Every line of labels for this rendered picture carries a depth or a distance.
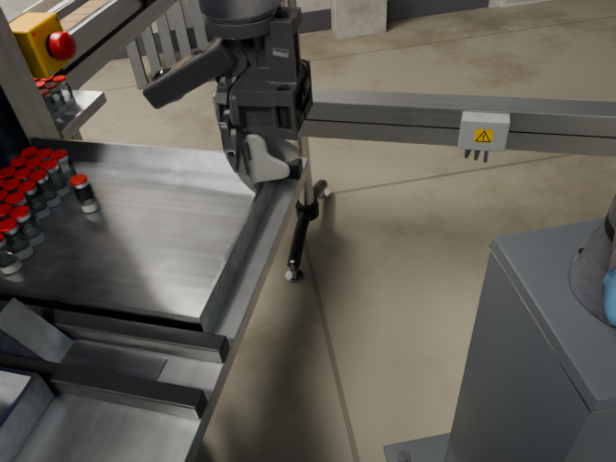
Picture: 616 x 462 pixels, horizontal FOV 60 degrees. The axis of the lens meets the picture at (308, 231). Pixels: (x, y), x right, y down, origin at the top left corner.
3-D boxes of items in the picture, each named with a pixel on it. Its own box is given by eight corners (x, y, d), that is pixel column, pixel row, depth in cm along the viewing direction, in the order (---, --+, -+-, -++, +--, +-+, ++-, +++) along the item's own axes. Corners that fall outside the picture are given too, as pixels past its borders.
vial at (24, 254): (10, 259, 61) (-9, 229, 58) (22, 246, 62) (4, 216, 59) (27, 261, 60) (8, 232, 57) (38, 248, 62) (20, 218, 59)
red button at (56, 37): (46, 64, 78) (35, 38, 75) (61, 52, 81) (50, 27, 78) (69, 65, 77) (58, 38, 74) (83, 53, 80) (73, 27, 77)
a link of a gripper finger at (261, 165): (291, 212, 60) (281, 142, 54) (241, 207, 61) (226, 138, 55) (297, 194, 62) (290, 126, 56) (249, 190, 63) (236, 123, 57)
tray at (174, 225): (-81, 293, 58) (-99, 271, 56) (56, 158, 77) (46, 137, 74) (206, 340, 50) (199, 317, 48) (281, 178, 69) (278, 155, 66)
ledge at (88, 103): (-8, 137, 87) (-15, 126, 85) (38, 97, 96) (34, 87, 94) (66, 142, 83) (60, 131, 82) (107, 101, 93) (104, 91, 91)
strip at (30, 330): (19, 361, 50) (-10, 323, 46) (38, 335, 53) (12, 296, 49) (152, 388, 47) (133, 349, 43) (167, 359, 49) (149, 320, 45)
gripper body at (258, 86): (296, 148, 53) (284, 27, 45) (216, 142, 55) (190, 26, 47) (313, 109, 58) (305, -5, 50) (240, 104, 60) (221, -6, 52)
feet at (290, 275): (280, 282, 174) (275, 252, 165) (314, 189, 210) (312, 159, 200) (303, 285, 173) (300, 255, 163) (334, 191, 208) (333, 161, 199)
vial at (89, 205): (79, 213, 66) (65, 185, 63) (88, 202, 68) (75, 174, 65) (94, 214, 66) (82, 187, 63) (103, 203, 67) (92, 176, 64)
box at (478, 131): (457, 149, 144) (461, 120, 138) (458, 139, 147) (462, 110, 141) (504, 152, 141) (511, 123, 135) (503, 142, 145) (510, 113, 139)
